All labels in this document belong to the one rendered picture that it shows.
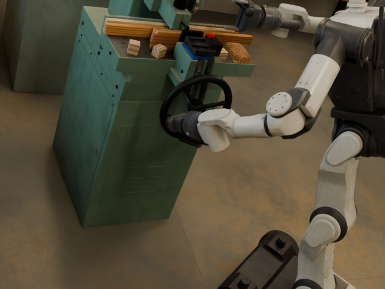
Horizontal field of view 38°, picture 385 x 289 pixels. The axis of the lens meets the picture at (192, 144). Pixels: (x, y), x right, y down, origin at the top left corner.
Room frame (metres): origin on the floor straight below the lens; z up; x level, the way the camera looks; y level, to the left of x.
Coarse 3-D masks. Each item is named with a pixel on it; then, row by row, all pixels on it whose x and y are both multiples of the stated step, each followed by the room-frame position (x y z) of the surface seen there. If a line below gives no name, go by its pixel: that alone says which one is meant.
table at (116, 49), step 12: (108, 36) 1.86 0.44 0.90; (120, 36) 1.89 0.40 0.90; (108, 48) 1.82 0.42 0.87; (120, 48) 1.81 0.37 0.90; (144, 48) 1.88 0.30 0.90; (120, 60) 1.75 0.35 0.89; (132, 60) 1.77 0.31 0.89; (144, 60) 1.80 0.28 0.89; (156, 60) 1.83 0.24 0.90; (168, 60) 1.86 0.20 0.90; (228, 60) 2.05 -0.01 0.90; (144, 72) 1.81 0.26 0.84; (156, 72) 1.84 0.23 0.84; (168, 72) 1.86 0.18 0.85; (228, 72) 2.04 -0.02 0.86; (240, 72) 2.07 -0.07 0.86; (216, 84) 1.90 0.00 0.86
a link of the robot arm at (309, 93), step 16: (320, 64) 1.49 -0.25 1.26; (336, 64) 1.51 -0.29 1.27; (304, 80) 1.46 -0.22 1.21; (320, 80) 1.46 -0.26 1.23; (272, 96) 1.43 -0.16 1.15; (288, 96) 1.40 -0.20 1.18; (304, 96) 1.40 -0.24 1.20; (320, 96) 1.43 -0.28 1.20; (272, 112) 1.37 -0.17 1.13; (288, 112) 1.37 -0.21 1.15; (304, 112) 1.42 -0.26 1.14
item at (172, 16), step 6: (162, 0) 2.08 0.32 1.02; (168, 0) 2.07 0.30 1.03; (162, 6) 2.07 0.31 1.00; (168, 6) 2.03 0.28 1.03; (162, 12) 2.06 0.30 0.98; (168, 12) 2.02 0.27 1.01; (174, 12) 1.99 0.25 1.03; (180, 12) 2.00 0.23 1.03; (186, 12) 2.02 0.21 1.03; (168, 18) 2.01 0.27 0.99; (174, 18) 1.98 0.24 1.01; (180, 18) 1.99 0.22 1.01; (186, 18) 2.01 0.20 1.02; (168, 24) 2.00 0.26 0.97; (174, 24) 1.98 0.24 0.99; (180, 24) 2.00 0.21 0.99; (186, 24) 2.01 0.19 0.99
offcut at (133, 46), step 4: (132, 40) 1.82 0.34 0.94; (128, 44) 1.82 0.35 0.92; (132, 44) 1.79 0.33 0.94; (136, 44) 1.80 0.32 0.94; (128, 48) 1.79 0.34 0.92; (132, 48) 1.79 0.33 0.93; (136, 48) 1.80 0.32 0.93; (128, 52) 1.79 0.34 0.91; (132, 52) 1.79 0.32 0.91; (136, 52) 1.80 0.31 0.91
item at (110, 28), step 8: (112, 24) 1.88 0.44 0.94; (120, 24) 1.91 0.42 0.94; (104, 32) 1.86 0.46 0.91; (112, 32) 1.88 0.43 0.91; (120, 32) 1.90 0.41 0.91; (128, 32) 1.92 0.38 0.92; (136, 32) 1.94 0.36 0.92; (144, 32) 1.96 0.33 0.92; (208, 32) 2.14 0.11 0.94; (216, 32) 2.17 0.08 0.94; (224, 40) 2.18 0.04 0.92; (232, 40) 2.21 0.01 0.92; (240, 40) 2.23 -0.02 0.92; (248, 40) 2.26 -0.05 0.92
